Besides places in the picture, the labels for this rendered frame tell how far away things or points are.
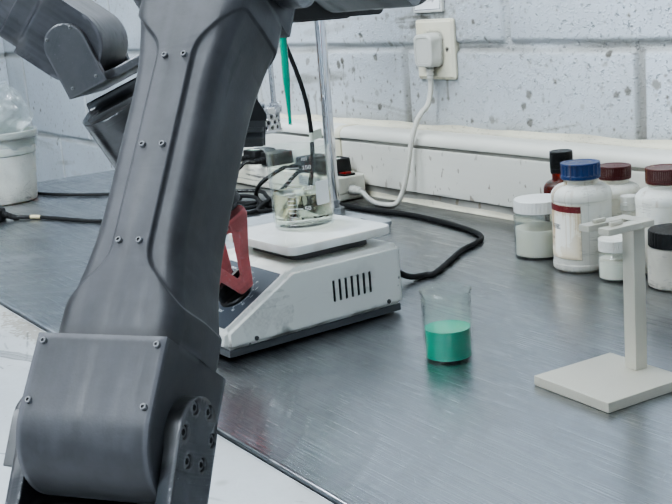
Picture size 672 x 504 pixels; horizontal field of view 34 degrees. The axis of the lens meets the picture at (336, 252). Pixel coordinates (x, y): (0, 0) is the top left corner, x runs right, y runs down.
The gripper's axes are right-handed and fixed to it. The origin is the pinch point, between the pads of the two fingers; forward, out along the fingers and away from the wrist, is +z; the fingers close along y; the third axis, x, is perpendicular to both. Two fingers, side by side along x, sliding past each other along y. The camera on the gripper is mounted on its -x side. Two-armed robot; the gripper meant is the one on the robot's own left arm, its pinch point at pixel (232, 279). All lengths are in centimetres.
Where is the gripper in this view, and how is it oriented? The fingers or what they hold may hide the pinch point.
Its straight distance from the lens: 100.1
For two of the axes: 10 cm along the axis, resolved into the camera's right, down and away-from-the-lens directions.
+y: -5.7, -1.5, 8.1
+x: -6.8, 6.4, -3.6
